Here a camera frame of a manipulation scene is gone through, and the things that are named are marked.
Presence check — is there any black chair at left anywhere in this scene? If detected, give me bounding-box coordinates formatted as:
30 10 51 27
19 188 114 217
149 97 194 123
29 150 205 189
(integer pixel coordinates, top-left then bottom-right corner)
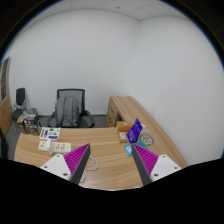
12 88 27 121

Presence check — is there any white power strip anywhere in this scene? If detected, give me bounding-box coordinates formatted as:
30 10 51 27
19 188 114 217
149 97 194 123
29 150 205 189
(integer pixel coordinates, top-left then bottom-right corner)
39 141 71 154

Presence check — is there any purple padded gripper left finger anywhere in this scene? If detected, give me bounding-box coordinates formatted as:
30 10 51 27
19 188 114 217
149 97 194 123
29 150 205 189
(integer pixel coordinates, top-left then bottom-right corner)
41 144 91 184

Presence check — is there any dark cluttered box stack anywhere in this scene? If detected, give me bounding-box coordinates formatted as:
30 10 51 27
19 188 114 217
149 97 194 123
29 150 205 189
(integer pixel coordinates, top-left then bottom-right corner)
17 114 41 135

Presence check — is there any white charger cable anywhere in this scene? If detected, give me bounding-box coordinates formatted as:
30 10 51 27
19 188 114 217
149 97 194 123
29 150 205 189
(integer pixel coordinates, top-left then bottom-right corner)
79 156 100 185

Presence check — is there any brown cardboard box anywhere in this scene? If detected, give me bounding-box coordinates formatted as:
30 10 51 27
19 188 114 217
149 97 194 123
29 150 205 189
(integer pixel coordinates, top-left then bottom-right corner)
116 121 133 132

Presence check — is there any green white leaflet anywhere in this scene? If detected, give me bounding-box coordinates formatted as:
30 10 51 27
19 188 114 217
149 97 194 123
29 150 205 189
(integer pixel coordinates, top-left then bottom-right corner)
39 127 61 140

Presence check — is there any round coiled cable pack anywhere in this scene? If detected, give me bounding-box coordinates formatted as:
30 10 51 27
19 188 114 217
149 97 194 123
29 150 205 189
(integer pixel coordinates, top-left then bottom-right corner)
139 134 154 146

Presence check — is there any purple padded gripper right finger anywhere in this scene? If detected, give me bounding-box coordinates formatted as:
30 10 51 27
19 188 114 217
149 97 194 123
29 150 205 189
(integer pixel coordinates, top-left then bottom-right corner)
132 144 181 185

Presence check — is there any small orange white box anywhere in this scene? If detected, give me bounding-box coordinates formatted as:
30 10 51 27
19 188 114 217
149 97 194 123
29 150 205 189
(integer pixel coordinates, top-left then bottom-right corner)
118 132 127 143

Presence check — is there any grey backpack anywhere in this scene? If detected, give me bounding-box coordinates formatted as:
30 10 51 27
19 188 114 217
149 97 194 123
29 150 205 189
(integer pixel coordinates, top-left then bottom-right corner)
55 96 80 127

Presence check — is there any white charger plug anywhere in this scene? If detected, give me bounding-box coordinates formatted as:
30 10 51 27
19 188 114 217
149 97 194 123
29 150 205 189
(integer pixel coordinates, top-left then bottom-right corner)
46 139 54 154

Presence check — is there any black office chair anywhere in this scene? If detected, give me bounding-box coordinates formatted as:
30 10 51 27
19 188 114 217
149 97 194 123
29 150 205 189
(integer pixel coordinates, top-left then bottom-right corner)
47 88 95 128

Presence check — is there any purple box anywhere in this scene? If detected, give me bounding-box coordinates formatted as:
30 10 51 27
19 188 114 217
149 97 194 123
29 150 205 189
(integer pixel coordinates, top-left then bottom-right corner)
127 119 142 144

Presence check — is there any wooden door cabinet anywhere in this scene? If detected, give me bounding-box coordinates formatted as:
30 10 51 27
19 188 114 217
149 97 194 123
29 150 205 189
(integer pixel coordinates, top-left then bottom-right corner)
0 58 12 136

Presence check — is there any teal card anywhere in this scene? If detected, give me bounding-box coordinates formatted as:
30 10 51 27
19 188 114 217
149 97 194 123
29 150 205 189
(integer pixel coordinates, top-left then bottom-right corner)
124 145 132 156

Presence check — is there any wooden side desk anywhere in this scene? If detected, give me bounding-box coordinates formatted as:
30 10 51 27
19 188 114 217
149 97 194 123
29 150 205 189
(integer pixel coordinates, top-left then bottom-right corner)
105 96 188 168

